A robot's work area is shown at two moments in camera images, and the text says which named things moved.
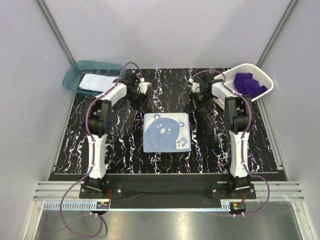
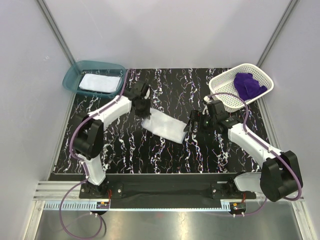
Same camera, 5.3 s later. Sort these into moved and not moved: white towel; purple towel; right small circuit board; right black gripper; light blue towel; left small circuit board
Moved: right black gripper; light blue towel
Not moved: left small circuit board; white towel; purple towel; right small circuit board
